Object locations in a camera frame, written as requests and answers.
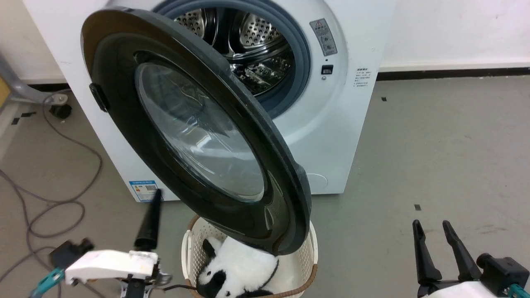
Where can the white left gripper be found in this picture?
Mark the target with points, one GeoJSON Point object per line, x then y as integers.
{"type": "Point", "coordinates": [112, 265]}

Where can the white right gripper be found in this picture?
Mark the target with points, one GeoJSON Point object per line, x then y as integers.
{"type": "Point", "coordinates": [459, 290]}

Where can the black round washer door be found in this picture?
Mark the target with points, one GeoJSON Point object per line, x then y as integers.
{"type": "Point", "coordinates": [120, 103]}

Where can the white front-load washing machine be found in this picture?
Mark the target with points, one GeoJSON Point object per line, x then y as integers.
{"type": "Point", "coordinates": [331, 124]}

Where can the black door lock slot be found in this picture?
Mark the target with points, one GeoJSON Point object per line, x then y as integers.
{"type": "Point", "coordinates": [327, 69]}

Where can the grey rubber door gasket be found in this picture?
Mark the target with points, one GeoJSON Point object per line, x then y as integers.
{"type": "Point", "coordinates": [302, 54]}

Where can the blue energy label sticker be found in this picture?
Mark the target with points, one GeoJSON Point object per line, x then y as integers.
{"type": "Point", "coordinates": [144, 190]}

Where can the white woven laundry basket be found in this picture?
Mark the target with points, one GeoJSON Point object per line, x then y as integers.
{"type": "Point", "coordinates": [191, 256]}

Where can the black and white panda plush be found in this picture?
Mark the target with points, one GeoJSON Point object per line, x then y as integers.
{"type": "Point", "coordinates": [242, 260]}

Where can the black caster wheel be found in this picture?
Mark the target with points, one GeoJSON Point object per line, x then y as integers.
{"type": "Point", "coordinates": [61, 111]}

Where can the round white filter cover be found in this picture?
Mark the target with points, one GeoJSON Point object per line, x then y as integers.
{"type": "Point", "coordinates": [318, 183]}

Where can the stainless steel washer drum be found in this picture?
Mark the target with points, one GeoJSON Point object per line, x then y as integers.
{"type": "Point", "coordinates": [256, 33]}

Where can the grey warning sticker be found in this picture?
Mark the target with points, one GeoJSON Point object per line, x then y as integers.
{"type": "Point", "coordinates": [324, 37]}

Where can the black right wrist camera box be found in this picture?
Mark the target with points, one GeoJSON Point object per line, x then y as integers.
{"type": "Point", "coordinates": [503, 271]}

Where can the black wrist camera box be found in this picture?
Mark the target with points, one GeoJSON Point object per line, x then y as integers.
{"type": "Point", "coordinates": [503, 271]}
{"type": "Point", "coordinates": [68, 251]}

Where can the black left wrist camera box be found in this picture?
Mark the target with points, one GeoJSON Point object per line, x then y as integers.
{"type": "Point", "coordinates": [68, 251]}

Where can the grey metal frame leg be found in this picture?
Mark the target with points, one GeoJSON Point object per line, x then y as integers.
{"type": "Point", "coordinates": [20, 89]}

